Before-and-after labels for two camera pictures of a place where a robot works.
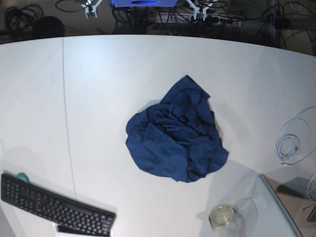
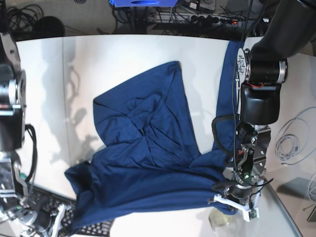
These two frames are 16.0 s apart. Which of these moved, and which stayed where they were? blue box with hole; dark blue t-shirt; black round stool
Moved: dark blue t-shirt
Stayed: blue box with hole; black round stool
